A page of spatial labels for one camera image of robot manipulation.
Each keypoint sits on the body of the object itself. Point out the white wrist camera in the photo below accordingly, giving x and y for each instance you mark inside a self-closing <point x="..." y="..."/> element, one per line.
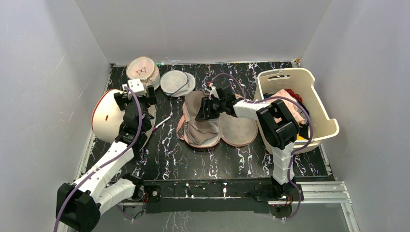
<point x="136" y="86"/>
<point x="212" y="90"/>

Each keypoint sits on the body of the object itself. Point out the white round mesh laundry bag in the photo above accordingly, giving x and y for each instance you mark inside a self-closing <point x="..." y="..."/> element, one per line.
<point x="177" y="83"/>

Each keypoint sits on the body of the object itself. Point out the grey black garment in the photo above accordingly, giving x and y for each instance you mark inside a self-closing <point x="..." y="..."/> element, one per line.
<point x="304" y="126"/>

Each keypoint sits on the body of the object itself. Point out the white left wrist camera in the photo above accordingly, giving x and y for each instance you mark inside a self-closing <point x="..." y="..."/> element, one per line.
<point x="136" y="86"/>

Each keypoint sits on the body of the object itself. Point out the yellow garment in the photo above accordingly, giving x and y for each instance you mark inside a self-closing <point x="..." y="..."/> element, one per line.
<point x="299" y="137"/>

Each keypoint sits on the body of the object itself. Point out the purple capped marker pen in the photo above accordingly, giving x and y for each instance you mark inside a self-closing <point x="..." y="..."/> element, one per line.
<point x="162" y="122"/>

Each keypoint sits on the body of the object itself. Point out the pink garment in basket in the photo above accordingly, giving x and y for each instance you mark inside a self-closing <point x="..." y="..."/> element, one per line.
<point x="294" y="109"/>

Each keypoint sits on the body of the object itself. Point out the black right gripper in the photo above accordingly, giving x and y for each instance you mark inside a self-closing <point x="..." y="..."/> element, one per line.
<point x="205" y="108"/>

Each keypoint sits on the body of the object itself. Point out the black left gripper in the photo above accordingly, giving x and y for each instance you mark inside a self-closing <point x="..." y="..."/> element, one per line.
<point x="123" y="100"/>

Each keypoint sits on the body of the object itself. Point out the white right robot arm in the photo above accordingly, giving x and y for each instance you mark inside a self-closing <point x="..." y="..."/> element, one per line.
<point x="278" y="126"/>

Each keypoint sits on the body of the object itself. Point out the peach patterned mesh laundry bag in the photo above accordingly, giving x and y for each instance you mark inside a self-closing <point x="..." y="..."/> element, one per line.
<point x="234" y="131"/>

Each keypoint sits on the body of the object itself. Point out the cream plastic laundry basket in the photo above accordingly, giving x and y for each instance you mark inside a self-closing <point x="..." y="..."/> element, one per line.
<point x="301" y="81"/>

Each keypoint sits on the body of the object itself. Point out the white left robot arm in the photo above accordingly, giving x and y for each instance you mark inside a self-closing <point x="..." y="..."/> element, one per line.
<point x="81" y="203"/>

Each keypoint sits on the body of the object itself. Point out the red lace garment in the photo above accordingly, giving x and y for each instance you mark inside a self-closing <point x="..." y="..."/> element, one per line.
<point x="294" y="95"/>

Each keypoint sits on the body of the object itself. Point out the taupe beige bra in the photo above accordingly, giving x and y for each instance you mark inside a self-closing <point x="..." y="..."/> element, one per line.
<point x="199" y="134"/>

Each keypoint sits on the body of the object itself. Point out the cream cylindrical bin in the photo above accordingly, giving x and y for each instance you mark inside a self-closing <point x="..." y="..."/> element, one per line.
<point x="106" y="123"/>

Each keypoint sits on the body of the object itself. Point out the pink round mesh laundry bag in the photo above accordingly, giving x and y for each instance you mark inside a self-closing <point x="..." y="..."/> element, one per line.
<point x="146" y="70"/>

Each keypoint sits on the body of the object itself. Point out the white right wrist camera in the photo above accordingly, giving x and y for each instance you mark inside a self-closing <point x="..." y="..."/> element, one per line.
<point x="212" y="90"/>

